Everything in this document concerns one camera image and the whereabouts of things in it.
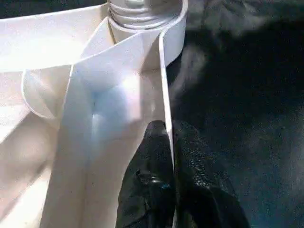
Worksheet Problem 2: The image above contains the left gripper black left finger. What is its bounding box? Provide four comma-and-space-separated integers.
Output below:
117, 120, 178, 228

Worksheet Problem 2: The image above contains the white plastic table top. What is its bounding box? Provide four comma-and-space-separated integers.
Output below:
0, 0, 189, 228

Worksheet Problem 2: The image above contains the black work mat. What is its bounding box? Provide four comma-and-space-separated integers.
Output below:
166, 0, 304, 228

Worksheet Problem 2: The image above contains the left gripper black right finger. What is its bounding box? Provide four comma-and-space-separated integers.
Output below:
174, 120, 252, 228

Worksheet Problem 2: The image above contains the white plastic table leg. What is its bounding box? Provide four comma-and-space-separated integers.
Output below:
107, 0, 184, 32

